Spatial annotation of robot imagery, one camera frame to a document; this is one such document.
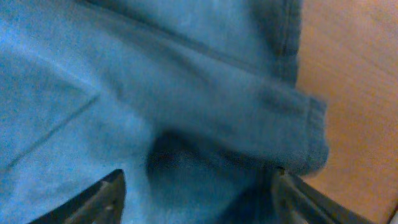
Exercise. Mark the navy blue shorts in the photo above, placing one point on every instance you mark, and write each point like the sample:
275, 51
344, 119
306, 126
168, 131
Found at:
194, 100

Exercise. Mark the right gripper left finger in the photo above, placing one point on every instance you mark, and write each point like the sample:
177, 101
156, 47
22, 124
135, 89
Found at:
101, 203

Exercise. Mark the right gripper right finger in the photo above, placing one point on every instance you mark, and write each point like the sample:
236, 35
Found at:
297, 202

